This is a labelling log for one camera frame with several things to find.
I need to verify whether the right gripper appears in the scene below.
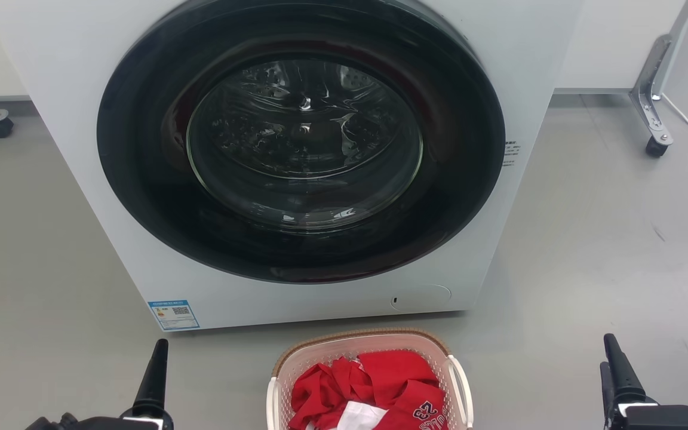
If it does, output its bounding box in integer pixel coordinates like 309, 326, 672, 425
600, 333, 688, 430

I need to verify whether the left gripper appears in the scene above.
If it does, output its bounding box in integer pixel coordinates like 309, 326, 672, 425
24, 339, 174, 430

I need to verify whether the pink plastic laundry basket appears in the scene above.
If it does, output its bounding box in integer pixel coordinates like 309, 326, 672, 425
266, 327, 474, 430

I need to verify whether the blue energy label sticker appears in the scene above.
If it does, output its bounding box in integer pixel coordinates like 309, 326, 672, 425
148, 299, 200, 331

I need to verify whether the black round washer door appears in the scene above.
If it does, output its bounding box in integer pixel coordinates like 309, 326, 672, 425
97, 0, 506, 284

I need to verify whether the red and white jersey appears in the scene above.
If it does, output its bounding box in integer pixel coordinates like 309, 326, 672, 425
335, 401, 388, 430

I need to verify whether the white front-load washing machine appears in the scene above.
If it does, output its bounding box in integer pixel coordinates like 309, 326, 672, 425
0, 0, 583, 332

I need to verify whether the red basketball jersey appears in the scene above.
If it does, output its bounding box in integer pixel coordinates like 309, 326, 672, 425
287, 350, 446, 430

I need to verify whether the long grey metal leg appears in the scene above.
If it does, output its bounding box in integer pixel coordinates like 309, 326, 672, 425
629, 35, 674, 147

